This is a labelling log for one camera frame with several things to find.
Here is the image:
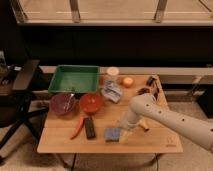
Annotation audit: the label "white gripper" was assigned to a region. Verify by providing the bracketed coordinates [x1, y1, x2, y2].
[118, 111, 140, 143]

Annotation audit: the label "blue sponge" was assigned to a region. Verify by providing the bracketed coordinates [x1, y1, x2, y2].
[105, 128, 121, 142]

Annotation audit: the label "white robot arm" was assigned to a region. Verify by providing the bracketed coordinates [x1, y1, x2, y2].
[119, 93, 213, 153]

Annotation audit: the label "green plastic tray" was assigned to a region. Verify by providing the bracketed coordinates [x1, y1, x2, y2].
[48, 65, 100, 93]

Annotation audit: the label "wooden tongs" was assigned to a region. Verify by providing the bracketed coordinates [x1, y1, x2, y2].
[139, 120, 149, 132]

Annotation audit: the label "black rectangular block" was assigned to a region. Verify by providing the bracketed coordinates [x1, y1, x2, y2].
[84, 117, 96, 139]

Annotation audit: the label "orange carrot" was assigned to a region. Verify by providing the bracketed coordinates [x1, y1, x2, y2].
[70, 116, 84, 139]

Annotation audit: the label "wooden folding table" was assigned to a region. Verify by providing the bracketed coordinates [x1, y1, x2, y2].
[37, 75, 183, 153]

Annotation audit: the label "red bowl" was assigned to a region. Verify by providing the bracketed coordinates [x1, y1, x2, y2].
[79, 93, 103, 115]

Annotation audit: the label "brown pine cone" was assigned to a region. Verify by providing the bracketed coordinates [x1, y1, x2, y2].
[137, 88, 151, 95]

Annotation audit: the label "small orange cup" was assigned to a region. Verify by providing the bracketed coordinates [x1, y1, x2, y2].
[122, 77, 134, 88]

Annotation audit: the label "small black object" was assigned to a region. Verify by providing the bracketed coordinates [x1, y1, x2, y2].
[146, 76, 156, 86]

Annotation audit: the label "purple bowl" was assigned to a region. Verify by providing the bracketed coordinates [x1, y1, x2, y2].
[49, 93, 76, 115]

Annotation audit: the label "black office chair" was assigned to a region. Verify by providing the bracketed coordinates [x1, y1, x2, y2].
[0, 60, 48, 150]

